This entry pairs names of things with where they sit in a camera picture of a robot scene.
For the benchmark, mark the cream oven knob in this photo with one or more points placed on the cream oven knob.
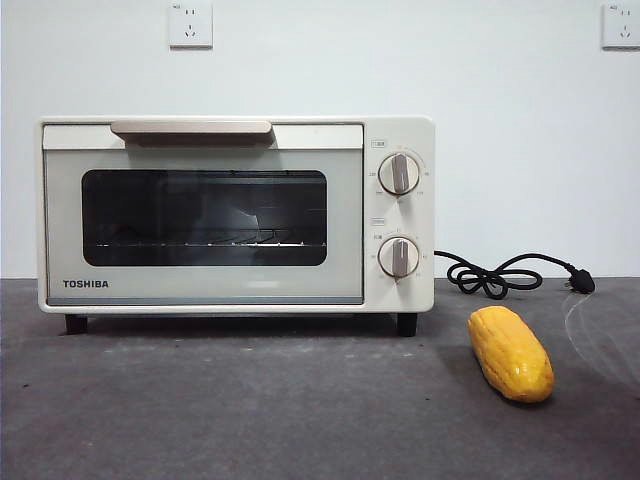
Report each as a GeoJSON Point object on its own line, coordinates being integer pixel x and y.
{"type": "Point", "coordinates": [398, 174]}
{"type": "Point", "coordinates": [398, 257]}

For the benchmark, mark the black oven foot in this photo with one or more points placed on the black oven foot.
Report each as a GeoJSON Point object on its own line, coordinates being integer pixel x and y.
{"type": "Point", "coordinates": [407, 325]}
{"type": "Point", "coordinates": [76, 325]}

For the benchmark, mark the cream Toshiba toaster oven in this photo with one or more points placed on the cream Toshiba toaster oven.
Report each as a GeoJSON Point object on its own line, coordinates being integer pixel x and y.
{"type": "Point", "coordinates": [425, 210]}

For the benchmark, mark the yellow corn cob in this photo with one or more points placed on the yellow corn cob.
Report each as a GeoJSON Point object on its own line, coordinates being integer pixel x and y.
{"type": "Point", "coordinates": [510, 355]}

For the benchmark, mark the white wall socket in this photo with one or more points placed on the white wall socket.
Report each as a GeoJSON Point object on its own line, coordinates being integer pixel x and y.
{"type": "Point", "coordinates": [622, 25]}
{"type": "Point", "coordinates": [191, 25]}

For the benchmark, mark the glass oven door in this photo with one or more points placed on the glass oven door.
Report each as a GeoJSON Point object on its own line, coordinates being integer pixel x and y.
{"type": "Point", "coordinates": [65, 225]}

